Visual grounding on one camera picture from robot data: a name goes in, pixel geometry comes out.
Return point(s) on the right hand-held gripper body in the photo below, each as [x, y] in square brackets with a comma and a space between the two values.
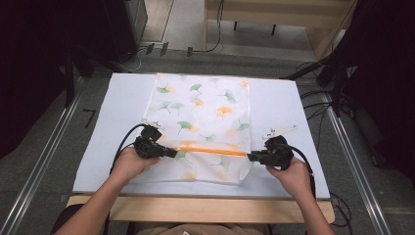
[275, 151]

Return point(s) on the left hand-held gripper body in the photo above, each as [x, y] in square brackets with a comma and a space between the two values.
[148, 145]

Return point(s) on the white leaf print pillowcase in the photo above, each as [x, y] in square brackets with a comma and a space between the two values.
[202, 111]

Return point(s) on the person's left hand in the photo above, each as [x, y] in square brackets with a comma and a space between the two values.
[130, 164]

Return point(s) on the person's right hand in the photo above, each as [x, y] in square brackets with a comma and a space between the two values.
[292, 178]

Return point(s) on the white table mat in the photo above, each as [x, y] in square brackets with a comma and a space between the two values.
[277, 101]

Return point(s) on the wooden table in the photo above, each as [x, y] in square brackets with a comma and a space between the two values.
[195, 212]

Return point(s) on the black metal stand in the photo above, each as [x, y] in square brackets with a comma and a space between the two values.
[336, 84]

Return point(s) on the black cabinet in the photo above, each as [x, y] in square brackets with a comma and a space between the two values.
[98, 26]

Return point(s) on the black curtain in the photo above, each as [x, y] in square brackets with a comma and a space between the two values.
[388, 81]

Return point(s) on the light wooden bench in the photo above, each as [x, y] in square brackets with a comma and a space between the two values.
[293, 13]

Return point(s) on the metal floor rail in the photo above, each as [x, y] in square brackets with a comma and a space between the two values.
[355, 163]
[39, 169]

